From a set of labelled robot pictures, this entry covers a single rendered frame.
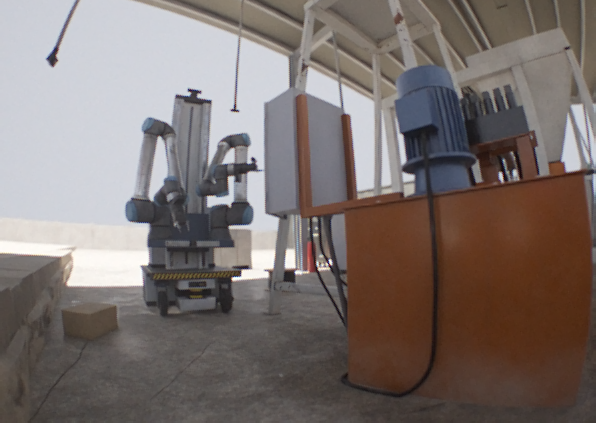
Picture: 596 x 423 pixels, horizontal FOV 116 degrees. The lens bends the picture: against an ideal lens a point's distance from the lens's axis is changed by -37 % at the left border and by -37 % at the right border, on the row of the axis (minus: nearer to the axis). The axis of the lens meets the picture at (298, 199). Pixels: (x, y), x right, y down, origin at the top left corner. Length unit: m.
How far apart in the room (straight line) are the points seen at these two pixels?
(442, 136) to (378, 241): 0.37
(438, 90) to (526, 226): 0.48
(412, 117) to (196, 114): 2.10
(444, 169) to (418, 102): 0.21
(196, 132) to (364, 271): 2.02
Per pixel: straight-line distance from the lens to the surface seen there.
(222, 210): 2.25
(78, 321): 1.70
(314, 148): 1.44
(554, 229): 0.81
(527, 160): 1.05
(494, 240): 0.81
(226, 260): 6.05
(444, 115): 0.93
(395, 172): 4.38
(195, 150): 2.56
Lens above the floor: 0.49
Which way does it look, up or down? 9 degrees up
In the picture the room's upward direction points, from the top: 2 degrees counter-clockwise
